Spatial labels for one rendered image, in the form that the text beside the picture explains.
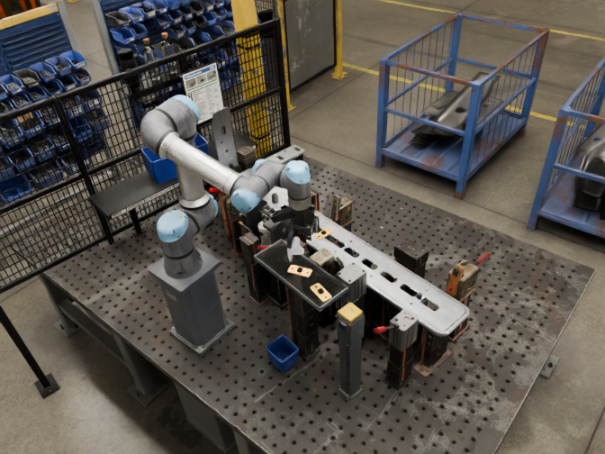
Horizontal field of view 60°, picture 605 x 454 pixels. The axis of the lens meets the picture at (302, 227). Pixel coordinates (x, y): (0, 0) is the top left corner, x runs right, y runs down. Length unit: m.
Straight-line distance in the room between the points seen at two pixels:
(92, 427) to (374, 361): 1.62
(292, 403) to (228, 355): 0.36
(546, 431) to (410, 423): 1.09
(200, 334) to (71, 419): 1.18
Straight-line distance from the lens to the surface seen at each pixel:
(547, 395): 3.16
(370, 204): 2.97
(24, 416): 3.37
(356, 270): 1.99
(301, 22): 5.44
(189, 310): 2.16
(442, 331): 1.97
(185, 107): 1.83
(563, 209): 4.06
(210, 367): 2.28
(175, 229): 1.95
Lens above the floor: 2.52
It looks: 40 degrees down
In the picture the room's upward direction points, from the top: 4 degrees counter-clockwise
